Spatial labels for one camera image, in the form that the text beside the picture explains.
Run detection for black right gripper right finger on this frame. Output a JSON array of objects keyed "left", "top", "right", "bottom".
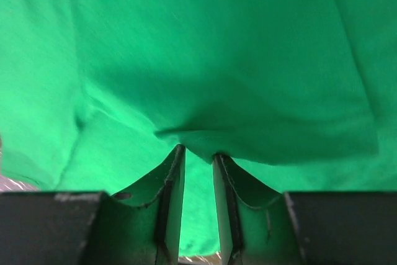
[{"left": 213, "top": 154, "right": 396, "bottom": 264}]

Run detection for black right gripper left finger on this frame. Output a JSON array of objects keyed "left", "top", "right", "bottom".
[{"left": 1, "top": 145, "right": 185, "bottom": 264}]

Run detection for green t-shirt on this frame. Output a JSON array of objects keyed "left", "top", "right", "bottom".
[{"left": 1, "top": 0, "right": 396, "bottom": 256}]

